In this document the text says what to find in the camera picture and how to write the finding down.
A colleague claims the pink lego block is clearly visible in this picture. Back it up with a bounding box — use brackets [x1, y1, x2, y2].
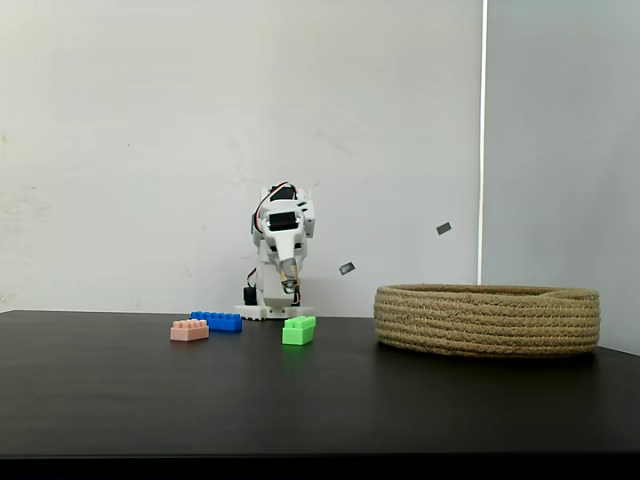
[169, 318, 210, 343]

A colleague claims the red black wrist cable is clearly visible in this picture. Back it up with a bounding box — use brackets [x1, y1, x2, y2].
[249, 180, 296, 237]

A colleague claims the woven rope basket tray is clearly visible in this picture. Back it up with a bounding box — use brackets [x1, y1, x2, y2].
[373, 283, 602, 360]

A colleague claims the green lego block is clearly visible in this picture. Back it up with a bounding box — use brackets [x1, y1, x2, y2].
[281, 314, 318, 346]

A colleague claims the blue lego block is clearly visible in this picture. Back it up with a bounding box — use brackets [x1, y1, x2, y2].
[190, 310, 244, 334]

